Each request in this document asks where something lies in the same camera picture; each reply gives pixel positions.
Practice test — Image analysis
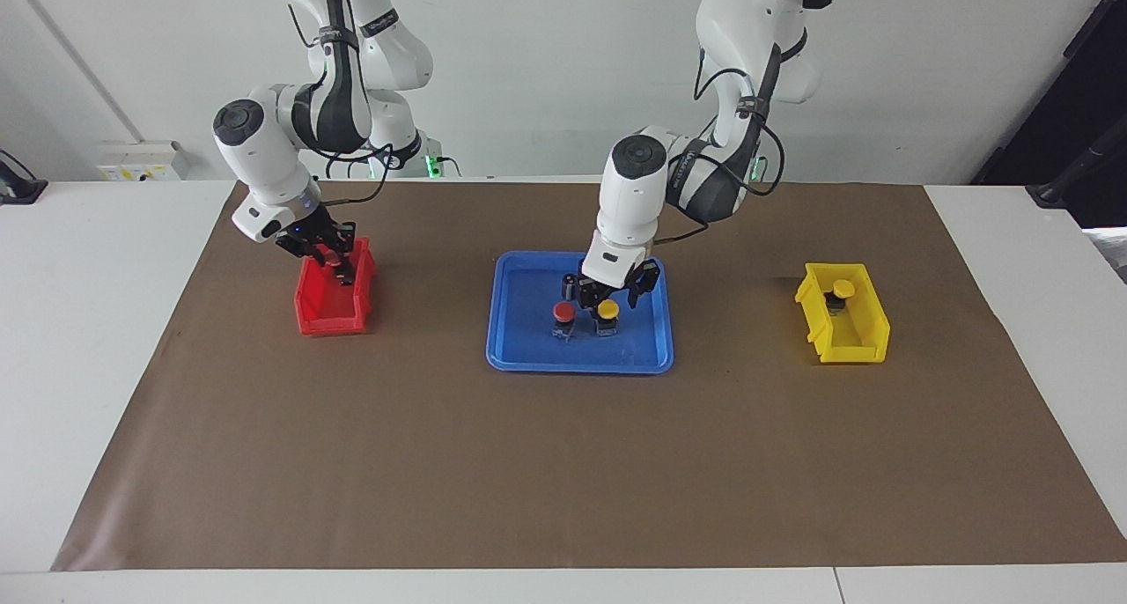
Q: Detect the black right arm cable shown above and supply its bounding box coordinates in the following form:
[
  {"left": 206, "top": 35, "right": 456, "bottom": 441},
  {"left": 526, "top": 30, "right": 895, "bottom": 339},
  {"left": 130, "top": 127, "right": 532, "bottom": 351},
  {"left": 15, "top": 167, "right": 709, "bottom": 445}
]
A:
[{"left": 286, "top": 0, "right": 394, "bottom": 209}]

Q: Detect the blue plastic tray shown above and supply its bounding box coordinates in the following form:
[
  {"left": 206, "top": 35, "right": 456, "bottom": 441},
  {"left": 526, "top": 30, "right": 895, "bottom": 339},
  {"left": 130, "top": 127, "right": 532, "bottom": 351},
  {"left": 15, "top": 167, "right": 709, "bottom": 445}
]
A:
[{"left": 486, "top": 250, "right": 675, "bottom": 375}]

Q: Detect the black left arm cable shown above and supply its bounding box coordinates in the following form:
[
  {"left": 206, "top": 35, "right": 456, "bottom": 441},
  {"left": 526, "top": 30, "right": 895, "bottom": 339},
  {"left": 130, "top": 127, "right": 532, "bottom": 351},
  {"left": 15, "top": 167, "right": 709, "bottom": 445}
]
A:
[{"left": 656, "top": 45, "right": 786, "bottom": 244}]

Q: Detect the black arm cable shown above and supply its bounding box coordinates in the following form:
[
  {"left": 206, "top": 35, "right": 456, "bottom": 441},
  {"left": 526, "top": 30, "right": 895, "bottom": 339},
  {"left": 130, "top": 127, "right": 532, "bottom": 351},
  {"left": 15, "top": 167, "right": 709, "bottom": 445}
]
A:
[
  {"left": 286, "top": 0, "right": 394, "bottom": 209},
  {"left": 656, "top": 45, "right": 786, "bottom": 244}
]

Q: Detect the yellow plastic bin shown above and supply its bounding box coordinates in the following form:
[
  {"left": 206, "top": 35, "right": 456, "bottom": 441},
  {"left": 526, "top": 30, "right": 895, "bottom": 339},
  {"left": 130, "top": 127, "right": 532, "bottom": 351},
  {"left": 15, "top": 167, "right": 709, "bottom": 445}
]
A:
[{"left": 794, "top": 261, "right": 891, "bottom": 365}]

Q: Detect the black clamp mount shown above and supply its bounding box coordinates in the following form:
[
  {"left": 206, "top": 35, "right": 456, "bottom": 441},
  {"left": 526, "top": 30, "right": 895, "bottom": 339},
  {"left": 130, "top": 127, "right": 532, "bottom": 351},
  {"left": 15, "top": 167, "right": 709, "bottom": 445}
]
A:
[{"left": 0, "top": 151, "right": 47, "bottom": 206}]

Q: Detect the red plastic bin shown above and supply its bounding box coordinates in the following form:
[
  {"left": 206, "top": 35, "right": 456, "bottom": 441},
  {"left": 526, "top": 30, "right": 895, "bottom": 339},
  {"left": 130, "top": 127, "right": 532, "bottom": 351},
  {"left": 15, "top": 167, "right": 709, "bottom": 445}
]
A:
[{"left": 294, "top": 237, "right": 378, "bottom": 337}]

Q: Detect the white power box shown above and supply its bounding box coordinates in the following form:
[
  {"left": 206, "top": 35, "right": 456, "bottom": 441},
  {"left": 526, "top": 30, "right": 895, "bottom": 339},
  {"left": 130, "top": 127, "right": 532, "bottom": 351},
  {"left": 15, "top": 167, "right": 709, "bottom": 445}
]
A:
[{"left": 97, "top": 140, "right": 190, "bottom": 182}]

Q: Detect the brown table mat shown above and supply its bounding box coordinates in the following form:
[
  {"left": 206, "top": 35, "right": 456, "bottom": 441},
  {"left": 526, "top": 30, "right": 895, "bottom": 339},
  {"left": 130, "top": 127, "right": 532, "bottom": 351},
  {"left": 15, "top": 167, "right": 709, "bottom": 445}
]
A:
[{"left": 51, "top": 180, "right": 1127, "bottom": 572}]

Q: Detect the black background panel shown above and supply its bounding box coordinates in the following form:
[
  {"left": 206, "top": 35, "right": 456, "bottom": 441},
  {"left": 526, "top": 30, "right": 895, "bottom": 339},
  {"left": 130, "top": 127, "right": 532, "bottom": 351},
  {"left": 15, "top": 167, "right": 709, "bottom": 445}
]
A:
[{"left": 969, "top": 0, "right": 1127, "bottom": 231}]

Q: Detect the black stand pole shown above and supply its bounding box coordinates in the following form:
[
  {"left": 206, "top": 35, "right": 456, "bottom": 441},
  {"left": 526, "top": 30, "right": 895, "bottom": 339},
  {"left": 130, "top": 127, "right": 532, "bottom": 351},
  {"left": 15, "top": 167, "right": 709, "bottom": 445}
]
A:
[{"left": 1026, "top": 115, "right": 1127, "bottom": 209}]

